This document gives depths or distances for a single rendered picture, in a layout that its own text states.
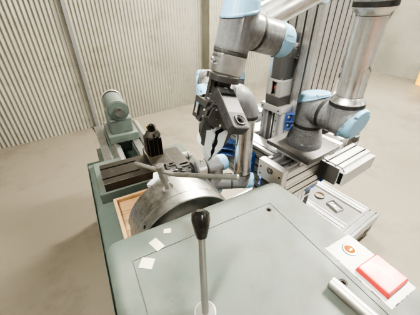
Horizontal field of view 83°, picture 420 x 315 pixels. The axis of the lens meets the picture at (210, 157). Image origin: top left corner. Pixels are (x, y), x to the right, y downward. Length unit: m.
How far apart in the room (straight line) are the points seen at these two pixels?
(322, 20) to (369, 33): 0.35
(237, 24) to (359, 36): 0.46
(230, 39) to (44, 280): 2.08
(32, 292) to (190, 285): 1.84
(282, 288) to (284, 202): 0.22
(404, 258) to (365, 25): 1.99
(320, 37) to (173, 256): 1.02
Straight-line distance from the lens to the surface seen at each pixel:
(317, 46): 1.21
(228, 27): 0.53
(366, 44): 0.89
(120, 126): 1.76
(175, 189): 0.69
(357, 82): 0.91
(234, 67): 0.53
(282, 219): 0.60
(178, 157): 1.32
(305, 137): 1.06
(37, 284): 2.28
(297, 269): 0.53
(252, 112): 0.94
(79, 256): 2.29
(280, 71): 1.21
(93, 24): 4.03
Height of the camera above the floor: 1.68
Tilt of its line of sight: 33 degrees down
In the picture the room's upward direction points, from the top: straight up
